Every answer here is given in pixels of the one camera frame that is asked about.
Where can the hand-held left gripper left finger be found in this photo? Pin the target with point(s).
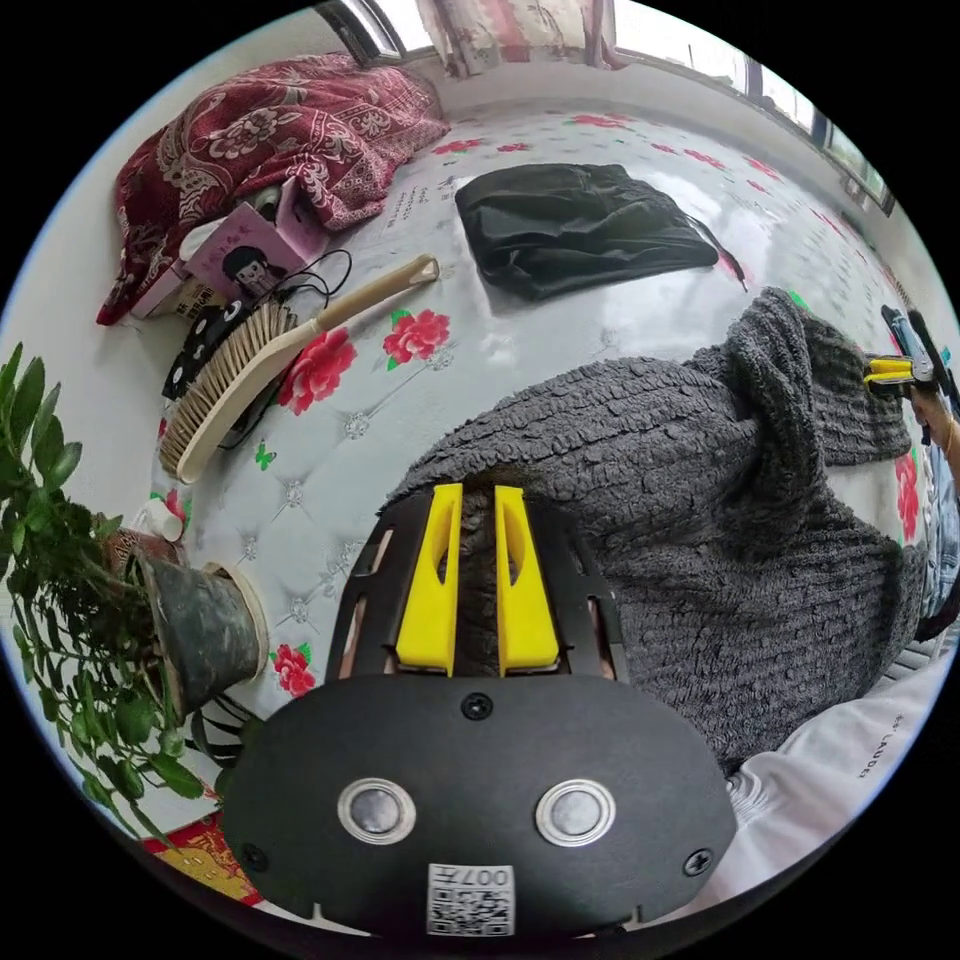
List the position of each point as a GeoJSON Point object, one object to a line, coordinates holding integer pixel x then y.
{"type": "Point", "coordinates": [429, 592]}

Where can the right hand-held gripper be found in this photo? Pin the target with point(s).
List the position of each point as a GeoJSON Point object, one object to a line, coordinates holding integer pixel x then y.
{"type": "Point", "coordinates": [916, 346]}

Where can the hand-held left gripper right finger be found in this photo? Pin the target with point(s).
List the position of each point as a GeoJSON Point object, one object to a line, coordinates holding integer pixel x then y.
{"type": "Point", "coordinates": [529, 600]}

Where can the gray wool pants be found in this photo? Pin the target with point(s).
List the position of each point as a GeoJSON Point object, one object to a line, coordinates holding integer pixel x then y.
{"type": "Point", "coordinates": [675, 487]}

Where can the person's right hand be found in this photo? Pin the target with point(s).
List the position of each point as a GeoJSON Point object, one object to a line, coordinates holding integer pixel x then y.
{"type": "Point", "coordinates": [937, 420]}

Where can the potted green plant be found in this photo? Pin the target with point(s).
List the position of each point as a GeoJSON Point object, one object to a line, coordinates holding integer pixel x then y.
{"type": "Point", "coordinates": [202, 630]}

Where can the bed with flowered white sheet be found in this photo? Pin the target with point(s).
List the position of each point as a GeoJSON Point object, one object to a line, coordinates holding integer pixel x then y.
{"type": "Point", "coordinates": [525, 360]}

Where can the small white bottle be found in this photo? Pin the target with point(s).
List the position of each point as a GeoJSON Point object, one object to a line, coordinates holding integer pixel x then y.
{"type": "Point", "coordinates": [163, 519]}

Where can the beige bed brush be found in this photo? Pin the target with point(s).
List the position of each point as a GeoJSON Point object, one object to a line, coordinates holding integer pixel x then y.
{"type": "Point", "coordinates": [225, 382]}

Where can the red and yellow carton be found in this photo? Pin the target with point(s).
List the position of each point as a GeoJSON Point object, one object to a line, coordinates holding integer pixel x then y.
{"type": "Point", "coordinates": [202, 862]}

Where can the pink book with portrait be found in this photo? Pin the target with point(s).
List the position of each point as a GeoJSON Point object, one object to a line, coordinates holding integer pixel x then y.
{"type": "Point", "coordinates": [240, 259]}

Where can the white and yellow book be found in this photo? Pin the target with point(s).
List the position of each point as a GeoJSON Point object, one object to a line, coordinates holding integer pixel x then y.
{"type": "Point", "coordinates": [169, 292]}

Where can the red patterned blanket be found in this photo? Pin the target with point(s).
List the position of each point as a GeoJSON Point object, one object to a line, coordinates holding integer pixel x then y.
{"type": "Point", "coordinates": [285, 127]}

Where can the red and white curtain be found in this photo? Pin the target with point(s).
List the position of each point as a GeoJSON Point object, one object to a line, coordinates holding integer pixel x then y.
{"type": "Point", "coordinates": [510, 30]}

